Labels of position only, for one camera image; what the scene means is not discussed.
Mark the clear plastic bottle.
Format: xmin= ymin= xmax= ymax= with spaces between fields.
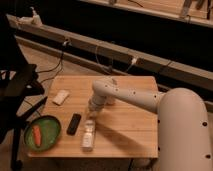
xmin=82 ymin=119 xmax=95 ymax=151

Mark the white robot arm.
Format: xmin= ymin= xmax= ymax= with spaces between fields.
xmin=89 ymin=79 xmax=213 ymax=171

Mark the white spray bottle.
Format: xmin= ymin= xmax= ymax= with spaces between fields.
xmin=31 ymin=8 xmax=43 ymax=27

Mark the white paper cup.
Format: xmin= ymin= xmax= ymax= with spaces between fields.
xmin=106 ymin=78 xmax=117 ymax=105

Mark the black remote control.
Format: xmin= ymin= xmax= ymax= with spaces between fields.
xmin=66 ymin=113 xmax=81 ymax=135

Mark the wooden table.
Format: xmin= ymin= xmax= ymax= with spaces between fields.
xmin=28 ymin=75 xmax=158 ymax=158

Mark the green plate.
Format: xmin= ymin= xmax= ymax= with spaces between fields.
xmin=24 ymin=115 xmax=61 ymax=152

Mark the orange carrot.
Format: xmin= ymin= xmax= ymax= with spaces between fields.
xmin=33 ymin=125 xmax=42 ymax=147

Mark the black office chair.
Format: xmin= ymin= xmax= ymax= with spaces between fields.
xmin=0 ymin=11 xmax=46 ymax=171

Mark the long metal rail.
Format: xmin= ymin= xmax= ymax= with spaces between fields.
xmin=8 ymin=15 xmax=213 ymax=92

